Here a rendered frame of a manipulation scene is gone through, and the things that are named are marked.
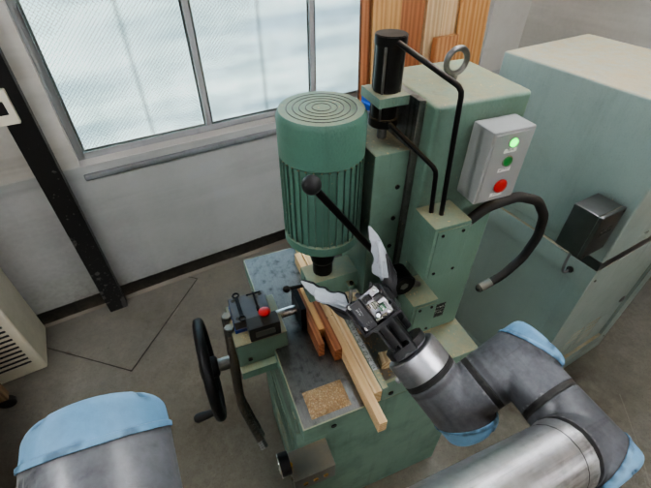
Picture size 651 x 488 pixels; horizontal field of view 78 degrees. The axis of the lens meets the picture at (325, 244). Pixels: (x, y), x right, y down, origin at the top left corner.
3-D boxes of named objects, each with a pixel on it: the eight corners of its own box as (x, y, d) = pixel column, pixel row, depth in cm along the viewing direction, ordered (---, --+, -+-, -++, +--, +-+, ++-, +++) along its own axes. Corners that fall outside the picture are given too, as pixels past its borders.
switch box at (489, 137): (455, 190, 87) (474, 120, 76) (493, 181, 90) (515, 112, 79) (473, 205, 83) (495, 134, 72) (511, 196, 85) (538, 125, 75)
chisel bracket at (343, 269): (300, 289, 110) (299, 266, 105) (347, 275, 114) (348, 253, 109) (310, 308, 105) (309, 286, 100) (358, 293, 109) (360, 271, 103)
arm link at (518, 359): (578, 380, 62) (513, 426, 63) (523, 323, 70) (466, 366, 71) (580, 367, 55) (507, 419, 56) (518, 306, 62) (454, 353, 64)
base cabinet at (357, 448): (271, 410, 186) (254, 313, 139) (383, 369, 202) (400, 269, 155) (303, 515, 154) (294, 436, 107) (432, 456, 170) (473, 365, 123)
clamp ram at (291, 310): (272, 313, 114) (268, 292, 108) (296, 306, 116) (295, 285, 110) (281, 338, 108) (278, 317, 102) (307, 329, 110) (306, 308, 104)
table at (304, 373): (217, 279, 133) (213, 266, 129) (303, 256, 141) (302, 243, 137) (264, 460, 91) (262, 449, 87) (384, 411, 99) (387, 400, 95)
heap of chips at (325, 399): (301, 393, 96) (301, 389, 95) (339, 379, 99) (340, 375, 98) (311, 419, 91) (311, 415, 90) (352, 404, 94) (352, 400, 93)
